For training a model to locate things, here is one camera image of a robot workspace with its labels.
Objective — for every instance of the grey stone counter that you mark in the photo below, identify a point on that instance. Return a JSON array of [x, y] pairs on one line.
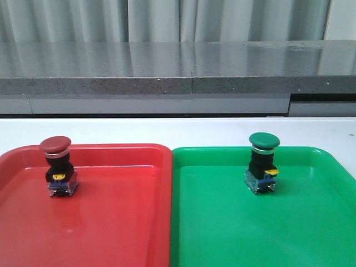
[[204, 79]]

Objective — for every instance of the red plastic tray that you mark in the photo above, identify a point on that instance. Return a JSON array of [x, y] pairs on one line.
[[118, 216]]

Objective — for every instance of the red mushroom push button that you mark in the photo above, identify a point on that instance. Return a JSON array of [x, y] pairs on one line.
[[61, 176]]

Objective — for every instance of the grey pleated curtain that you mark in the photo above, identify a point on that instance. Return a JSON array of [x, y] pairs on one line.
[[176, 21]]

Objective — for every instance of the green plastic tray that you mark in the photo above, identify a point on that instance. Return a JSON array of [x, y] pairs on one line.
[[309, 220]]

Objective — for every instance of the green mushroom push button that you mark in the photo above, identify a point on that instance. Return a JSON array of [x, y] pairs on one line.
[[261, 174]]

